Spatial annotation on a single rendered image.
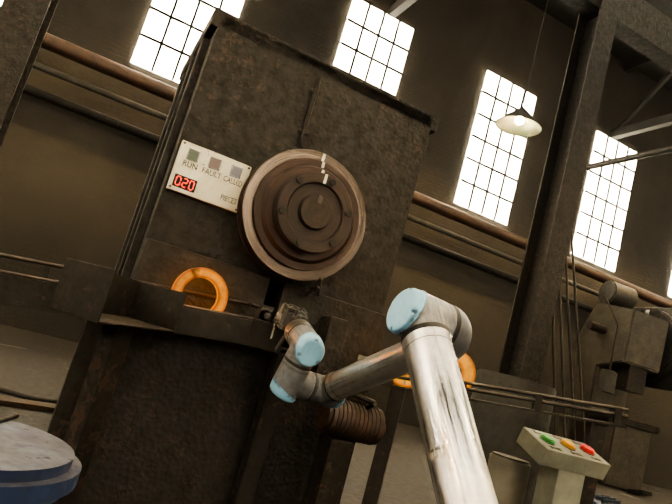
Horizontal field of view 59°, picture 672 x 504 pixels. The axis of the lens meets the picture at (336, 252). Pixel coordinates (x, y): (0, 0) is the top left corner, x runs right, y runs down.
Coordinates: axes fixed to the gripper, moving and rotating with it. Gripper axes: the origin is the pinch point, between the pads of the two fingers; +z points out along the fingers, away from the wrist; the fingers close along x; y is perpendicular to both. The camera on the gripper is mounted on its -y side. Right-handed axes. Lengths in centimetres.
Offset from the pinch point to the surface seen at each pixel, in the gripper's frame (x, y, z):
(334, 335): -20.4, -0.3, -3.6
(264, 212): 18.1, 31.6, 4.0
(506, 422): -228, -60, 123
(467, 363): -60, 10, -27
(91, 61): 123, 64, 583
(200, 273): 31.4, 5.5, 1.1
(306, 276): -4.1, 15.7, 2.3
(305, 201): 7.2, 40.3, 0.6
